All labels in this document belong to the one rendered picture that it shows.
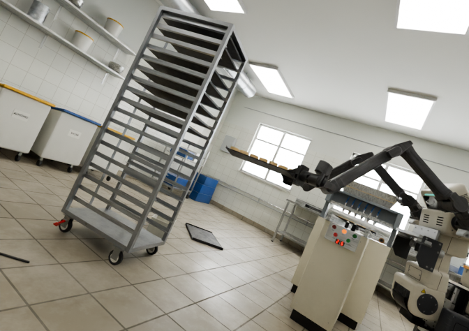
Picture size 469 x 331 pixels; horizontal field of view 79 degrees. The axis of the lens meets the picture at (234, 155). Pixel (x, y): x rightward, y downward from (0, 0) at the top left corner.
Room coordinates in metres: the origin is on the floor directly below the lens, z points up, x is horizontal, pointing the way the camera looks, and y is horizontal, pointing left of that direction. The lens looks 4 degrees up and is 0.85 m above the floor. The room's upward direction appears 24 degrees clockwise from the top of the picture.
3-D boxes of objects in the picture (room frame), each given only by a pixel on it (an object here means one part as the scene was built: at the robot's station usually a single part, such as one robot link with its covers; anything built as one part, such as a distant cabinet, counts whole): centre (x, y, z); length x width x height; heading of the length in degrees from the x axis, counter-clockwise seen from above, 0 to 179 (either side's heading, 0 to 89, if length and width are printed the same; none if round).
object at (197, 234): (3.64, -0.05, 0.02); 0.60 x 0.40 x 0.03; 17
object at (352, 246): (2.23, -1.03, 0.77); 0.24 x 0.04 x 0.14; 60
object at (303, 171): (1.41, -0.37, 1.00); 0.07 x 0.07 x 0.10; 39
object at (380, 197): (2.98, -1.47, 1.25); 0.56 x 0.29 x 0.14; 60
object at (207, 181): (6.74, 0.41, 0.50); 0.60 x 0.40 x 0.20; 153
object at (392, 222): (2.98, -1.47, 1.01); 0.72 x 0.33 x 0.34; 60
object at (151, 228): (3.01, 0.40, 0.08); 0.30 x 0.22 x 0.16; 1
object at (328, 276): (2.54, -1.22, 0.45); 0.70 x 0.34 x 0.90; 150
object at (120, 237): (2.22, 0.60, 0.93); 0.64 x 0.51 x 1.78; 72
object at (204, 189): (6.74, 0.41, 0.30); 0.60 x 0.40 x 0.20; 151
